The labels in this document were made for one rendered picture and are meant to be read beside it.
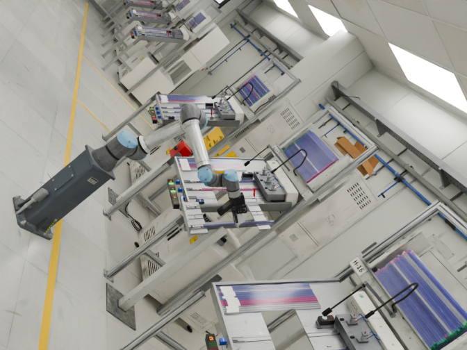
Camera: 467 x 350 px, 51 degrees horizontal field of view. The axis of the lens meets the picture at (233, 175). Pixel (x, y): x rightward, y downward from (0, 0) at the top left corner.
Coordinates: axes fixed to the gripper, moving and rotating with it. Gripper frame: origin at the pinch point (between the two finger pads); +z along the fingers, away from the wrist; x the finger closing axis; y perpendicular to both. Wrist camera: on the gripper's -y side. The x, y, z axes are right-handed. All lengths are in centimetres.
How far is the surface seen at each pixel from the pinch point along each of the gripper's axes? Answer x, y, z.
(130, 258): 30, -68, 27
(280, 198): 39, 38, 16
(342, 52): 353, 223, 33
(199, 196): 47.1, -14.8, 4.1
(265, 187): 47, 31, 10
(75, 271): 14, -98, 14
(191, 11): 649, 74, 3
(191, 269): 35, -31, 53
